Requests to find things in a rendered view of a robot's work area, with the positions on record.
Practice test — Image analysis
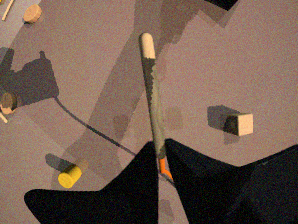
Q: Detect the wooden stick with orange string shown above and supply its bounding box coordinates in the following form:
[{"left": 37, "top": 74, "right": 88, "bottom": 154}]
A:
[{"left": 138, "top": 32, "right": 174, "bottom": 181}]

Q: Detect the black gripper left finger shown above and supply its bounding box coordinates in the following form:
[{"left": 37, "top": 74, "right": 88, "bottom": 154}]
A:
[{"left": 24, "top": 140, "right": 160, "bottom": 224}]

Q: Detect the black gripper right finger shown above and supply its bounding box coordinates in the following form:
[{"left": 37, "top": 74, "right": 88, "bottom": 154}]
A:
[{"left": 165, "top": 137, "right": 298, "bottom": 224}]

